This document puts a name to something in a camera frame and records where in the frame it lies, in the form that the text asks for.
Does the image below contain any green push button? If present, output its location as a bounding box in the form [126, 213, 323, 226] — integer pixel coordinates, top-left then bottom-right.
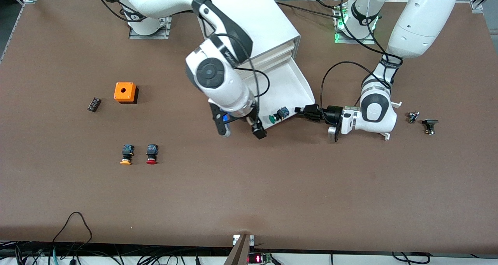
[268, 107, 289, 124]

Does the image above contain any thin black looped cable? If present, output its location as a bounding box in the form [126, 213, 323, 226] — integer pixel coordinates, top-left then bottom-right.
[52, 212, 93, 244]

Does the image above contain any yellow push button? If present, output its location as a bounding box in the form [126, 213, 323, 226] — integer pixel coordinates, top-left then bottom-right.
[120, 144, 135, 166]

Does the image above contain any red push button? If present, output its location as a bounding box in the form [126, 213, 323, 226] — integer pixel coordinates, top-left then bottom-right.
[146, 144, 159, 165]

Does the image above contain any white drawer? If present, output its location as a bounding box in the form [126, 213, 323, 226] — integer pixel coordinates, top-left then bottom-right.
[233, 56, 316, 129]

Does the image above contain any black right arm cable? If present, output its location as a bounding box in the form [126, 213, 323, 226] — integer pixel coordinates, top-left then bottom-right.
[202, 8, 270, 119]

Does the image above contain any black cable on table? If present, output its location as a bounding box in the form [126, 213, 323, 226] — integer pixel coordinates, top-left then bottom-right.
[275, 2, 343, 19]

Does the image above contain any orange box with hole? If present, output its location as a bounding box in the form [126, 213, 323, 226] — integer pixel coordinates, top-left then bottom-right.
[114, 82, 139, 105]

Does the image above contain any camera mount post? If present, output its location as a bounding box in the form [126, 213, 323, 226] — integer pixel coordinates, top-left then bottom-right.
[224, 234, 255, 265]

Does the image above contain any small device with red light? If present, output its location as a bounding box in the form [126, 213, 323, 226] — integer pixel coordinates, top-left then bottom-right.
[247, 253, 273, 264]

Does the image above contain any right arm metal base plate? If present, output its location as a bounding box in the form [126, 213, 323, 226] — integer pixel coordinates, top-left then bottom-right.
[129, 16, 172, 40]

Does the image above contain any white curved plastic arc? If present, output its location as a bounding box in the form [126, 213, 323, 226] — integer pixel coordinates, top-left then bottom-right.
[379, 101, 403, 141]

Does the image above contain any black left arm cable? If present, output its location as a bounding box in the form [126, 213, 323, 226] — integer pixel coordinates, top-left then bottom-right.
[320, 0, 403, 114]

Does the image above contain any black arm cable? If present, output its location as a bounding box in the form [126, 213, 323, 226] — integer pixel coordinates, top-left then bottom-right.
[202, 8, 270, 119]
[320, 0, 403, 114]

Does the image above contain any white drawer cabinet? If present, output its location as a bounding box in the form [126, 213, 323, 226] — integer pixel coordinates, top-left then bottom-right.
[196, 0, 301, 77]

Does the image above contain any small black switch part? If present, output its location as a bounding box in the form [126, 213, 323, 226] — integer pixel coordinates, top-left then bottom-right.
[422, 119, 439, 135]

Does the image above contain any black cable under table edge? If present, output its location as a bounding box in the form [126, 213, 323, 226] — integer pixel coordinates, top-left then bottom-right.
[391, 251, 430, 264]

